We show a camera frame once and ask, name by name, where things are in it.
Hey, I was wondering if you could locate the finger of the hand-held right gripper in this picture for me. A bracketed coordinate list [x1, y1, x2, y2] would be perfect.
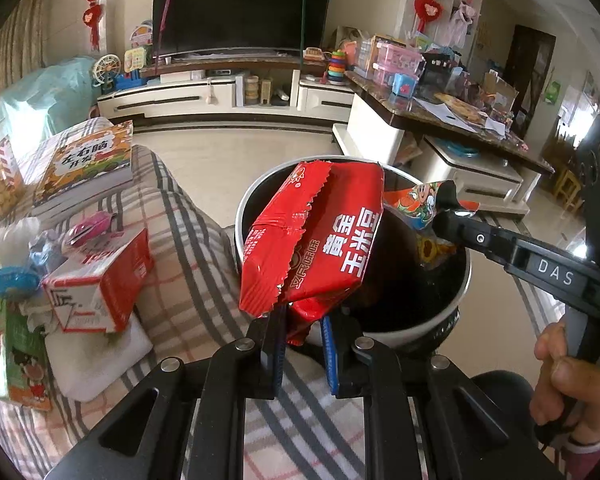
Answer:
[431, 181, 520, 274]

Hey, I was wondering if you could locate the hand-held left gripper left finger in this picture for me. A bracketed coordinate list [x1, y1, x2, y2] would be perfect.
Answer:
[45, 305, 288, 480]

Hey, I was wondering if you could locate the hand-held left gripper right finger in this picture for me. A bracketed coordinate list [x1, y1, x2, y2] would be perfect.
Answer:
[321, 312, 566, 480]

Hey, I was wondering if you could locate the colourful cartoon snack wrapper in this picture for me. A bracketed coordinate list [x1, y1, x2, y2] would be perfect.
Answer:
[382, 180, 481, 267]

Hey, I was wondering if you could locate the white bin with black liner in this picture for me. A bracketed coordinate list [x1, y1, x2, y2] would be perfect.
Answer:
[234, 155, 473, 359]

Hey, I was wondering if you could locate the red snack packet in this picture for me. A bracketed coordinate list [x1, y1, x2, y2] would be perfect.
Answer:
[239, 160, 385, 347]

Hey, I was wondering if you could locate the blue round packet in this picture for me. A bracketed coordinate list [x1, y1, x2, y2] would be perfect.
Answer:
[0, 265, 43, 303]

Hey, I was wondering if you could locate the person's right forearm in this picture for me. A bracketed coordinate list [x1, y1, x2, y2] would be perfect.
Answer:
[562, 430, 600, 480]

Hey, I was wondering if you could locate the person's right hand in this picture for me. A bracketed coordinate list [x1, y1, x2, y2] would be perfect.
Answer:
[530, 320, 600, 447]

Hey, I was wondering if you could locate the plaid tablecloth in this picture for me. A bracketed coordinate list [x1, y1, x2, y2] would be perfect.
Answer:
[0, 117, 486, 480]

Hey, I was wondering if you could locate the person's dark trouser leg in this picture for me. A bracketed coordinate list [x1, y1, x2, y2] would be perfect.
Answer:
[467, 370, 537, 443]

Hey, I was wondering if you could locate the dark wooden door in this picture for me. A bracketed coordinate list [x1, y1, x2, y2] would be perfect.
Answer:
[502, 25, 557, 117]

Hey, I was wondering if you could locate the red tissue box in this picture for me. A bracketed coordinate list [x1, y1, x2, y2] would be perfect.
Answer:
[42, 227, 155, 335]

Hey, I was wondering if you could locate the white folded cloth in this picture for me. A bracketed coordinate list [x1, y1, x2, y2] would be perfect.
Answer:
[45, 310, 154, 404]

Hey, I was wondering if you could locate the pink plastic storage box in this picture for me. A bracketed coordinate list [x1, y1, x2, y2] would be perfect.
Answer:
[372, 42, 426, 87]

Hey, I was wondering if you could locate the green cartoon packet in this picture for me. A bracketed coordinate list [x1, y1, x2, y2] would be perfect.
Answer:
[0, 300, 54, 412]

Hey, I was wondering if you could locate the orange children's book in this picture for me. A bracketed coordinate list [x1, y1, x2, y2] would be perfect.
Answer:
[32, 120, 135, 209]

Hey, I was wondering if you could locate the white television cabinet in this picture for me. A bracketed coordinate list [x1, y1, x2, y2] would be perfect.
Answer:
[96, 55, 361, 123]

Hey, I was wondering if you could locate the colourful toy board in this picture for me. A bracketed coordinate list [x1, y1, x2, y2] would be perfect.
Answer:
[124, 47, 149, 74]

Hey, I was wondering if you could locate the toy ferris wheel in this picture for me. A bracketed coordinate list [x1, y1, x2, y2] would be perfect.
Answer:
[92, 54, 122, 96]

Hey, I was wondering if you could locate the black flat television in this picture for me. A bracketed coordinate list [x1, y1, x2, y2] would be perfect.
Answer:
[151, 0, 337, 59]

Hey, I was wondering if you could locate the teal covered furniture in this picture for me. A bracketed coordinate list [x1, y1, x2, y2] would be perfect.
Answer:
[0, 56, 101, 134]

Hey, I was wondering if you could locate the beige curtain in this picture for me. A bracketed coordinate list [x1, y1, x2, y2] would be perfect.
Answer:
[0, 0, 51, 126]

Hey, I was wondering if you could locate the rainbow stacking ring toy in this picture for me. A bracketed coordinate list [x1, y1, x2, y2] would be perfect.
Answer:
[327, 50, 348, 86]

